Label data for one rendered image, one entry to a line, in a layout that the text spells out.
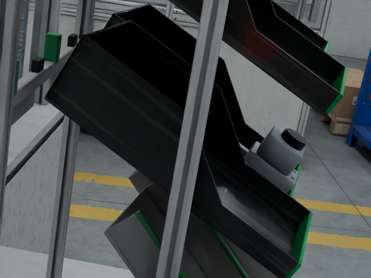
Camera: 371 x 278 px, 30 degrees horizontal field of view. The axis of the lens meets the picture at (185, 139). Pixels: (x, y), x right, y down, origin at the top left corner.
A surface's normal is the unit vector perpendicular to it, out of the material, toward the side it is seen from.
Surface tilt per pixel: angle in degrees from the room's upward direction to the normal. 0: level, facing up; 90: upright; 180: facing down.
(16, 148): 0
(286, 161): 90
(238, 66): 90
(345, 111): 90
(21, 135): 0
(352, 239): 0
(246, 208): 25
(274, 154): 90
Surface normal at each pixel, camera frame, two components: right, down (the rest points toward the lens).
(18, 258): 0.16, -0.94
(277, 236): 0.55, -0.75
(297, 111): 0.08, 0.33
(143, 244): -0.25, 0.26
